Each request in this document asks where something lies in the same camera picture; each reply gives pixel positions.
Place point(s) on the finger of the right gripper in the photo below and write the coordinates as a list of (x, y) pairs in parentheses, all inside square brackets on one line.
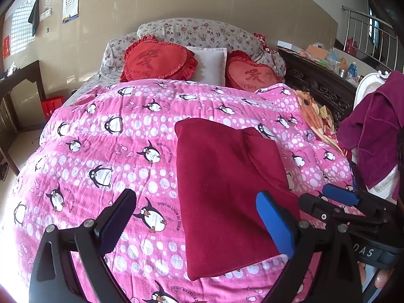
[(347, 195), (329, 213)]

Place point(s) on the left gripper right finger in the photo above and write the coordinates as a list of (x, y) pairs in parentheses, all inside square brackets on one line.
[(337, 277)]

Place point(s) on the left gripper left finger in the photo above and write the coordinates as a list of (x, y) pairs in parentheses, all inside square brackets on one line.
[(54, 277)]

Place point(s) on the dark red garment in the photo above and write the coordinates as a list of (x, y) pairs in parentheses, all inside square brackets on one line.
[(220, 171)]

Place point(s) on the person's right hand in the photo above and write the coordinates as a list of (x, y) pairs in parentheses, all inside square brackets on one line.
[(381, 277)]

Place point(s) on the white chair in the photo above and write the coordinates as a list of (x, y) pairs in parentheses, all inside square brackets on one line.
[(375, 129)]

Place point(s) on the purple towel on chair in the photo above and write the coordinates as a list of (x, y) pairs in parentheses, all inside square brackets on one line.
[(372, 129)]

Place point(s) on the orange cartoon blanket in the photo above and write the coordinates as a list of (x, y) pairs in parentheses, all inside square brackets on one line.
[(319, 119)]

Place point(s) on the dark carved wooden cabinet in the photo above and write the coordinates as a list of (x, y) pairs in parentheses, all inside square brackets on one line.
[(326, 87)]

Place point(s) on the clutter on cabinet top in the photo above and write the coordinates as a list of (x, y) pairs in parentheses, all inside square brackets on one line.
[(337, 61)]

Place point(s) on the pink penguin quilt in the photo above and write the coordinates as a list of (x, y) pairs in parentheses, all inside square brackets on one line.
[(122, 136)]

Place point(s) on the right red heart pillow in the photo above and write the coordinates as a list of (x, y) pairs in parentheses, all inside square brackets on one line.
[(243, 73)]

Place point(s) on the red heart pillow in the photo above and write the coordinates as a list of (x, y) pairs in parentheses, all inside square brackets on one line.
[(149, 58), (243, 73)]

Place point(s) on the white square pillow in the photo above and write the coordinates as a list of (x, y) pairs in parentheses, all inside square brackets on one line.
[(211, 65)]

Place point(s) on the floral bedding roll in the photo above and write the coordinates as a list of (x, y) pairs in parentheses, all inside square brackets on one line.
[(197, 32)]

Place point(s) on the metal stair railing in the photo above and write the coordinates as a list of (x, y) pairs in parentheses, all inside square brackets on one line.
[(370, 38)]

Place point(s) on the left red heart pillow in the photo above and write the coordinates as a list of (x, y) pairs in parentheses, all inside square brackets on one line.
[(149, 58)]

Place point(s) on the dark cloth hanging on wall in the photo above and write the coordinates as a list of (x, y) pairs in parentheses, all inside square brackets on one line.
[(34, 17)]

